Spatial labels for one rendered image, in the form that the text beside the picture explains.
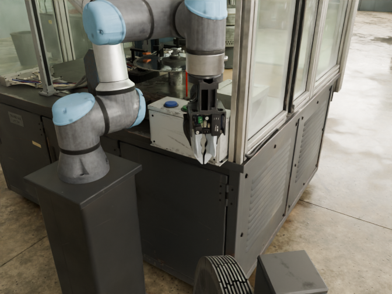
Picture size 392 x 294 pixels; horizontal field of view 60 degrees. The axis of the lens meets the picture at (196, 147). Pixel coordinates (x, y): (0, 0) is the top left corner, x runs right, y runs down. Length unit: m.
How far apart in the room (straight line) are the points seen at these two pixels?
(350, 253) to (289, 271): 1.61
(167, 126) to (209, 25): 0.56
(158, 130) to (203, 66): 0.55
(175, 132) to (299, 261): 0.77
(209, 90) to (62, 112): 0.46
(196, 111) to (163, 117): 0.46
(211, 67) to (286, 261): 0.38
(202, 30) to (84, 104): 0.45
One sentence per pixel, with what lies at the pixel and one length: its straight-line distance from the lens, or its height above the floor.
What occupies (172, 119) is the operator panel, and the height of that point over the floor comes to 0.87.
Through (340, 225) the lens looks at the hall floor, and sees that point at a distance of 2.17.
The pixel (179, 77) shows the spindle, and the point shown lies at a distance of 1.51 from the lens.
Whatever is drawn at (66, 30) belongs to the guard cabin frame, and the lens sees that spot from 2.59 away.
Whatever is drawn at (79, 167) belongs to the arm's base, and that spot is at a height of 0.79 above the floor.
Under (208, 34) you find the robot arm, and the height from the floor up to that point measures 1.19.
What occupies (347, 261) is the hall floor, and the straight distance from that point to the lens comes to 1.96.
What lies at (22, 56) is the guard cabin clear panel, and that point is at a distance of 2.44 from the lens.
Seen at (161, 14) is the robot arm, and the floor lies 1.22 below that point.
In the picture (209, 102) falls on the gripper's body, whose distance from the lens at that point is 0.69.
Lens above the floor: 1.29
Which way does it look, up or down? 27 degrees down
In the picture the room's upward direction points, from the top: straight up
